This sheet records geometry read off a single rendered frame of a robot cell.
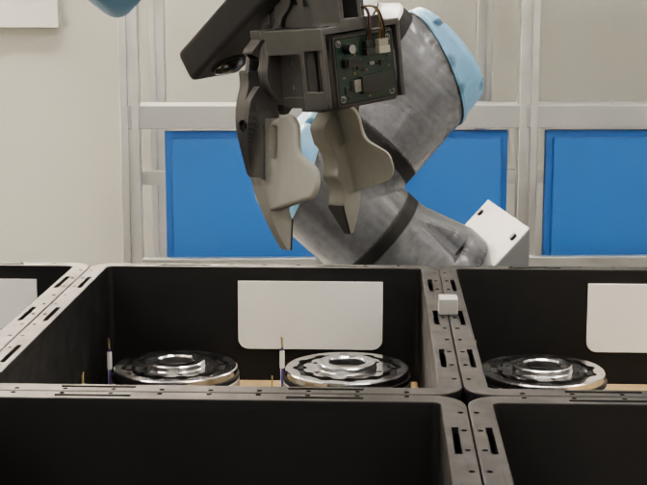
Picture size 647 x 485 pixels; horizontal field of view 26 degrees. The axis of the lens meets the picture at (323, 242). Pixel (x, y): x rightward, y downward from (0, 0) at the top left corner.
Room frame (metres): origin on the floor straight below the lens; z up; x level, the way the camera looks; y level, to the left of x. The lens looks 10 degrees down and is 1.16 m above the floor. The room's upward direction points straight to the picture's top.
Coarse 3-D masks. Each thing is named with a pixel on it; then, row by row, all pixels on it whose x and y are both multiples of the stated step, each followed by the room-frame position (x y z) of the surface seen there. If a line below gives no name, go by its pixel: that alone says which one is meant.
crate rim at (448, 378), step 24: (120, 264) 1.20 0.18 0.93; (144, 264) 1.20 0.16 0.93; (168, 264) 1.20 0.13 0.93; (192, 264) 1.20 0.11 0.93; (216, 264) 1.20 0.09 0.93; (240, 264) 1.20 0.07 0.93; (264, 264) 1.20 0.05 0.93; (72, 288) 1.10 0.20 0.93; (432, 288) 1.11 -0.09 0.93; (48, 312) 1.01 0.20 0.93; (432, 312) 1.01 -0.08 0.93; (24, 336) 0.94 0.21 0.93; (432, 336) 0.94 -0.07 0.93; (0, 360) 0.87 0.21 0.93; (456, 360) 0.87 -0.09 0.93; (0, 384) 0.81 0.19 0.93; (24, 384) 0.81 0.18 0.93; (48, 384) 0.81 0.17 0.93; (72, 384) 0.81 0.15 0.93; (96, 384) 0.81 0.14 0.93; (456, 384) 0.81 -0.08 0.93
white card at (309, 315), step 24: (240, 288) 1.18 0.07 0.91; (264, 288) 1.18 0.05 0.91; (288, 288) 1.18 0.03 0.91; (312, 288) 1.18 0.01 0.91; (336, 288) 1.18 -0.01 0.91; (360, 288) 1.18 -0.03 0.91; (240, 312) 1.18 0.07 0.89; (264, 312) 1.18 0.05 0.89; (288, 312) 1.18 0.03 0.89; (312, 312) 1.18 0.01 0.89; (336, 312) 1.18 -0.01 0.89; (360, 312) 1.18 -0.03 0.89; (240, 336) 1.18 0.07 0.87; (264, 336) 1.18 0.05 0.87; (288, 336) 1.18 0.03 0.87; (312, 336) 1.18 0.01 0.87; (336, 336) 1.18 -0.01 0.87; (360, 336) 1.18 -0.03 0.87
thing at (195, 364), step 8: (176, 352) 1.13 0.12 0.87; (184, 352) 1.13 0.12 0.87; (152, 360) 1.11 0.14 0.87; (160, 360) 1.12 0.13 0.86; (168, 360) 1.12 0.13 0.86; (176, 360) 1.13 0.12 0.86; (184, 360) 1.13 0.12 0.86; (192, 360) 1.12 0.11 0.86; (200, 360) 1.11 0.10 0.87; (152, 368) 1.09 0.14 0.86; (160, 368) 1.09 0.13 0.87; (168, 368) 1.09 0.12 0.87; (176, 368) 1.09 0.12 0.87; (184, 368) 1.09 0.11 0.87; (192, 368) 1.09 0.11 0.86; (200, 368) 1.10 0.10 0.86
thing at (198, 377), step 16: (160, 352) 1.15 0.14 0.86; (192, 352) 1.15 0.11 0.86; (208, 352) 1.15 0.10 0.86; (128, 368) 1.11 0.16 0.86; (144, 368) 1.10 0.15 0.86; (208, 368) 1.11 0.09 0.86; (224, 368) 1.10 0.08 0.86; (128, 384) 1.07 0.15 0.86; (144, 384) 1.07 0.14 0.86; (160, 384) 1.06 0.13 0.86; (176, 384) 1.06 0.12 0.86; (192, 384) 1.06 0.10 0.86; (208, 384) 1.07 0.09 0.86
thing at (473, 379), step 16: (448, 272) 1.16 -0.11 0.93; (464, 272) 1.18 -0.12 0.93; (480, 272) 1.18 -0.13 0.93; (496, 272) 1.18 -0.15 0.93; (512, 272) 1.17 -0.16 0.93; (528, 272) 1.17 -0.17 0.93; (544, 272) 1.17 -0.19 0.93; (560, 272) 1.17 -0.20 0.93; (576, 272) 1.17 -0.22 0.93; (592, 272) 1.17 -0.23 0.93; (608, 272) 1.17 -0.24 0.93; (624, 272) 1.17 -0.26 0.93; (640, 272) 1.17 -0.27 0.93; (448, 288) 1.10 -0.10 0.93; (464, 304) 1.04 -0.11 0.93; (464, 320) 0.98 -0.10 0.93; (464, 336) 0.94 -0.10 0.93; (464, 352) 0.89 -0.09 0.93; (464, 368) 0.85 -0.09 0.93; (480, 368) 0.85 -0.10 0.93; (464, 384) 0.82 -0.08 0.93; (480, 384) 0.81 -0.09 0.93; (464, 400) 0.81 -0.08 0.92
